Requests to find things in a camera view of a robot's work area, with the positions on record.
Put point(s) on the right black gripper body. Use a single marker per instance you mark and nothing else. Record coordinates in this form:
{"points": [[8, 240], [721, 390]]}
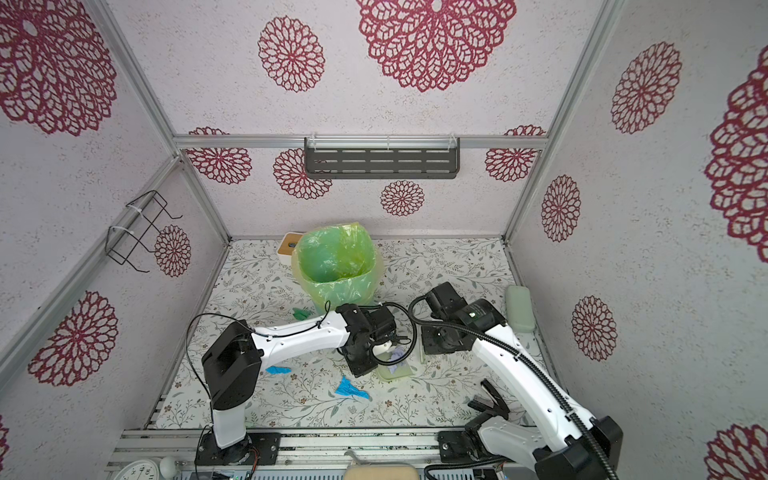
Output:
{"points": [[434, 340]]}

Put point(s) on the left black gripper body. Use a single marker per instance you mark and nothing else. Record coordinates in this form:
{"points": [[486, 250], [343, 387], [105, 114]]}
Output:
{"points": [[361, 362]]}

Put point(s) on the light green dustpan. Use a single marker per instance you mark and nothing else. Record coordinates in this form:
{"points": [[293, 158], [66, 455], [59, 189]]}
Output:
{"points": [[393, 372]]}

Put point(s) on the green bin with bag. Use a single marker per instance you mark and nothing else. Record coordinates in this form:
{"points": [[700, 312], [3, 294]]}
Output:
{"points": [[337, 264]]}

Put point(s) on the purple paper scrap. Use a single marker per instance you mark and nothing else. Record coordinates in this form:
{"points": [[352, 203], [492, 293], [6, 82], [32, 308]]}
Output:
{"points": [[397, 353]]}

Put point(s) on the light green hand brush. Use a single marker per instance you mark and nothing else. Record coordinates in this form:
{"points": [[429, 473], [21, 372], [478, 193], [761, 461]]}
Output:
{"points": [[421, 354]]}

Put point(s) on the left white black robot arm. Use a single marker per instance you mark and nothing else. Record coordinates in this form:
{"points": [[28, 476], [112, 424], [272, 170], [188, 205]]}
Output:
{"points": [[232, 365]]}

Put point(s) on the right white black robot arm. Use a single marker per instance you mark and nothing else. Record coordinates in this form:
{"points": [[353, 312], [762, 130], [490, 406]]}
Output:
{"points": [[565, 441]]}

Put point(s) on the blue paper scrap centre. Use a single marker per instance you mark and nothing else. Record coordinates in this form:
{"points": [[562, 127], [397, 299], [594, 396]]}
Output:
{"points": [[347, 389]]}

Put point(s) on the blue paper scrap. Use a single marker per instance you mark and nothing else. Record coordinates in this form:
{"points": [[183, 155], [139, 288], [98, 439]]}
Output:
{"points": [[347, 389], [275, 370]]}

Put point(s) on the green paper scrap left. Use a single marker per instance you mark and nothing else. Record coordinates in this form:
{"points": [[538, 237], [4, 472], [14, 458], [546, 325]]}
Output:
{"points": [[302, 314]]}

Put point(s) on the black stapler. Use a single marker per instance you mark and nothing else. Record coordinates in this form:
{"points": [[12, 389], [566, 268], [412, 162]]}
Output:
{"points": [[489, 399]]}

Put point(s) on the blue paper scrap left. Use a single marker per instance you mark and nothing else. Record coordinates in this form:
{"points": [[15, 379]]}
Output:
{"points": [[275, 370]]}

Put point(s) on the white wooden-top tissue box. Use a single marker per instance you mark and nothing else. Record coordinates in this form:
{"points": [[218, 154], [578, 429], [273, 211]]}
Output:
{"points": [[287, 246]]}

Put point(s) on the beige object at bottom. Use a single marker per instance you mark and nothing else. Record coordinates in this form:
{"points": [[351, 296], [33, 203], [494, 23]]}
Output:
{"points": [[365, 470]]}

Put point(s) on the white round gauge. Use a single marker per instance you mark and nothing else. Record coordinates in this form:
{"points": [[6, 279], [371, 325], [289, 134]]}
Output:
{"points": [[144, 469]]}

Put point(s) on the dark grey wall shelf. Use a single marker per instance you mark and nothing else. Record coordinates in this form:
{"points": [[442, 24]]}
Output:
{"points": [[382, 159]]}

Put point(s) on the black wire wall rack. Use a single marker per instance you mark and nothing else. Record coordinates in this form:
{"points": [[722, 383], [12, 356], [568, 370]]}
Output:
{"points": [[146, 210]]}

